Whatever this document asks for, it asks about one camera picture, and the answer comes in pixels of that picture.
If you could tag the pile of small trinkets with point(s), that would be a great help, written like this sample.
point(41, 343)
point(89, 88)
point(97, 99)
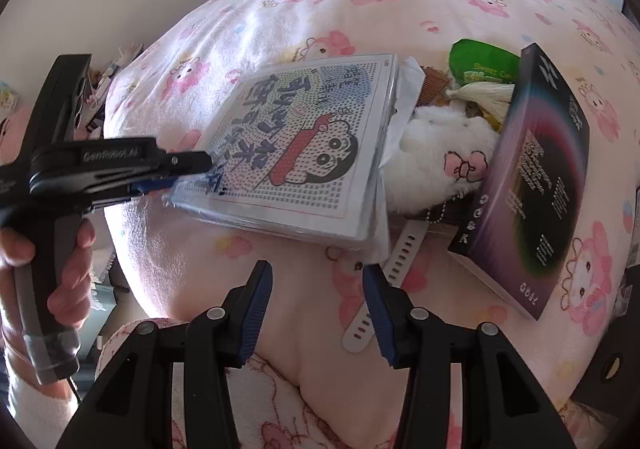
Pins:
point(107, 79)

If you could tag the green snack packet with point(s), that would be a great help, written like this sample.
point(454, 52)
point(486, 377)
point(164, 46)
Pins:
point(475, 61)

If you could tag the pink printed fleece clothing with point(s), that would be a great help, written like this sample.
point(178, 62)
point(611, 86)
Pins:
point(280, 404)

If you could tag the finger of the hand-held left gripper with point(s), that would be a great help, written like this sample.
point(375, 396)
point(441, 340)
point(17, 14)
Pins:
point(150, 186)
point(185, 163)

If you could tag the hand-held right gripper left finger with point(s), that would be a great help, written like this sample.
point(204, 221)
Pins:
point(260, 301)

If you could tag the black screen protector box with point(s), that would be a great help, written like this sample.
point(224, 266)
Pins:
point(530, 189)

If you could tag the white plush cat toy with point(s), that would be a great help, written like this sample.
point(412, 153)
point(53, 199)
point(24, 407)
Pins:
point(430, 164)

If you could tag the brown ribbed object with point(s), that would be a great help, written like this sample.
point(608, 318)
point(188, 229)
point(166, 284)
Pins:
point(434, 85)

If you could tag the person's left forearm white sleeve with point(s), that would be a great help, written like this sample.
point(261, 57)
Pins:
point(42, 404)

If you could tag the person's left hand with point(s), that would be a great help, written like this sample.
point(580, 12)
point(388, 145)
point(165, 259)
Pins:
point(75, 274)

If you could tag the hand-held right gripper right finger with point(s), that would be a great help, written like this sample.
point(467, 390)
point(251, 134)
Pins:
point(381, 316)

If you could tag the cream tassel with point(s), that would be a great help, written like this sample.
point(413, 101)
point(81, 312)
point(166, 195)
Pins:
point(485, 96)

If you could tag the cartoon bead art packet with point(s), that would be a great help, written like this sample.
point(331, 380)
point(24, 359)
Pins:
point(300, 154)

